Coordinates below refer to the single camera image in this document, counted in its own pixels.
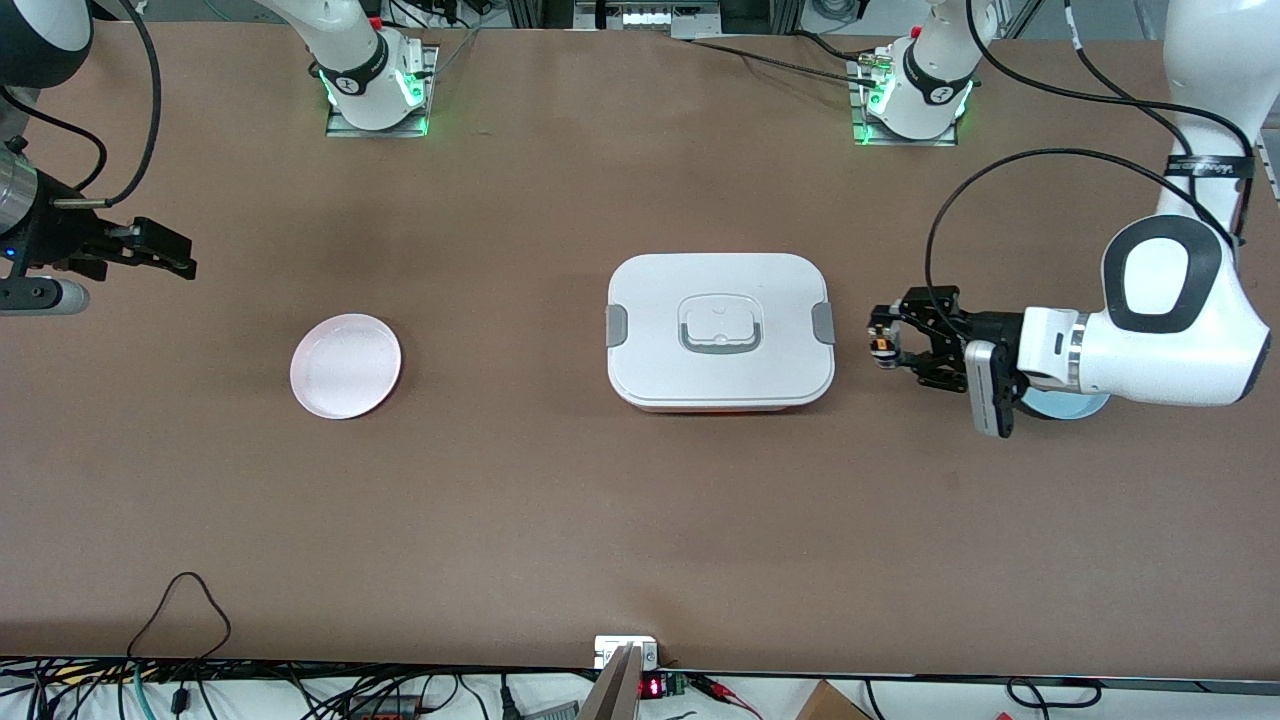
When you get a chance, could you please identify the white lunch box grey clips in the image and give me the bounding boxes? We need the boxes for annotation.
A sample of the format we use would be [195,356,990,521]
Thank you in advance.
[605,252,836,414]

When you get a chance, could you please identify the black cable with metal plug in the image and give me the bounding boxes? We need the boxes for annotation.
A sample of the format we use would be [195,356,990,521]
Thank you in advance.
[795,30,873,63]
[685,36,886,87]

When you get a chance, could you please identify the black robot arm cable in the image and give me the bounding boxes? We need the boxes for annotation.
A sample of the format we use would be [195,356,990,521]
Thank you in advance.
[0,85,109,193]
[925,0,1257,313]
[52,0,163,208]

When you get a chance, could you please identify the black cable loop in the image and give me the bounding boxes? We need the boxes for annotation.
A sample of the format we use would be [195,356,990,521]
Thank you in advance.
[1005,678,1103,713]

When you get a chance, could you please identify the thin black looped cable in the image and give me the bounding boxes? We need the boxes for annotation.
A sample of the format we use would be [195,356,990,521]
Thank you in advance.
[125,571,233,666]

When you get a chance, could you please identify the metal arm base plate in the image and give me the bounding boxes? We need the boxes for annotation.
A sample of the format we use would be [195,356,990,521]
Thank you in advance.
[325,45,441,139]
[850,55,961,148]

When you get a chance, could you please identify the grey power strip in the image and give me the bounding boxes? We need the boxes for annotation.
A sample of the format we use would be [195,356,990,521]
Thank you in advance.
[575,0,721,39]

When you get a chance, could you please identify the brown cardboard box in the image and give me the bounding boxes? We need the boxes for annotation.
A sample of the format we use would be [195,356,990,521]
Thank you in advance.
[795,680,873,720]

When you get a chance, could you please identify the small white box device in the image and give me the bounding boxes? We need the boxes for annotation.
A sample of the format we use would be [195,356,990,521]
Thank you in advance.
[594,636,659,669]

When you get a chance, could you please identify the red and black leads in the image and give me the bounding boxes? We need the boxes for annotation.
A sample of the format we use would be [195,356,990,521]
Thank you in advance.
[690,675,763,719]

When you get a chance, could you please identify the grey metal profile bar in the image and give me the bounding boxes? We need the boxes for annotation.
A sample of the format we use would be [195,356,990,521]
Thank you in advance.
[578,645,643,720]

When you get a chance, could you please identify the light blue round plate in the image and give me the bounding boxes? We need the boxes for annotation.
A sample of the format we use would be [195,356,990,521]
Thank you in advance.
[1018,388,1113,421]

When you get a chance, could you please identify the pink round plate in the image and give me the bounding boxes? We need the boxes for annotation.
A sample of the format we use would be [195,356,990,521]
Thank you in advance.
[290,313,403,421]

